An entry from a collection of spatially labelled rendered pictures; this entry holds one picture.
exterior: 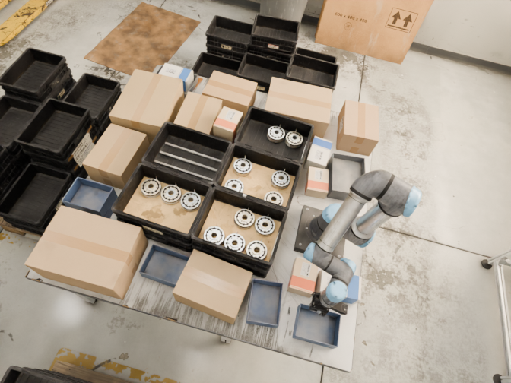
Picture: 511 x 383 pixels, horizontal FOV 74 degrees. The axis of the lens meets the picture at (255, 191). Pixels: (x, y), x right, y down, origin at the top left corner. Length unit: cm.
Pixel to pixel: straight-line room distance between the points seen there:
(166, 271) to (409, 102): 305
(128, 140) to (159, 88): 40
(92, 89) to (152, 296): 185
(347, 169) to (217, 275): 104
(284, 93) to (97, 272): 146
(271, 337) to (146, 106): 143
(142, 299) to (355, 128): 155
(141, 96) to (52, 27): 241
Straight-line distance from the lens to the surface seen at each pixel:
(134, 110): 212
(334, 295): 142
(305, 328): 178
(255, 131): 209
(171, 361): 243
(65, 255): 174
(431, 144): 371
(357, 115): 232
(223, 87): 228
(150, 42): 406
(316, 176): 203
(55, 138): 267
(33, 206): 270
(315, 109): 219
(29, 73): 319
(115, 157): 198
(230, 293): 160
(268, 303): 176
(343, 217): 140
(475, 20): 461
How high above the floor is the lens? 241
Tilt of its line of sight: 59 degrees down
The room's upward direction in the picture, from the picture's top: 12 degrees clockwise
